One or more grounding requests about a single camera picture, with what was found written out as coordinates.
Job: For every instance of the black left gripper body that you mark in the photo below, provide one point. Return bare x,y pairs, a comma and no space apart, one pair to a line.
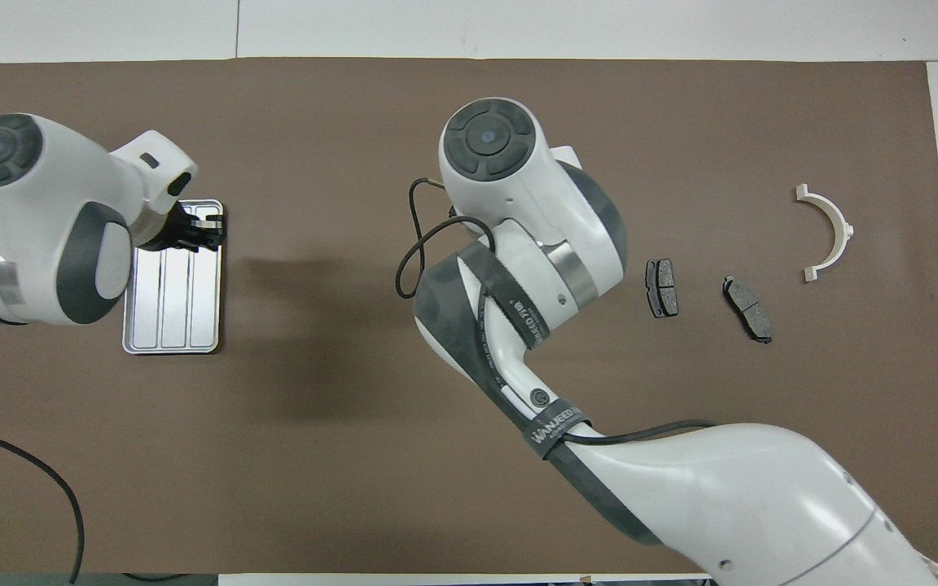
166,232

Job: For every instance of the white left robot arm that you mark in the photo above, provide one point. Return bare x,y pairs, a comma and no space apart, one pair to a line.
46,203

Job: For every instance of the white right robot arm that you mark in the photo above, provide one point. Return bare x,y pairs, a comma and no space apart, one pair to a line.
534,212

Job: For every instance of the silver metal tray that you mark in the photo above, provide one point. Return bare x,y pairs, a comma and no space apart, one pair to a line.
192,309

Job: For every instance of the brown table mat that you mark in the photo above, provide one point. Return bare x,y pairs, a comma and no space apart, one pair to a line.
314,122

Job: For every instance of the short rectangular grey brake pad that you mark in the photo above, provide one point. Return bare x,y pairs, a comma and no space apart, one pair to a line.
662,287

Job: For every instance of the long grey brake pad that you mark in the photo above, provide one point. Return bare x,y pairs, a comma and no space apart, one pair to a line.
747,308

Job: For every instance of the white semicircular plastic bracket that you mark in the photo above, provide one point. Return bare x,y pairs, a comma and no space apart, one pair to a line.
839,221

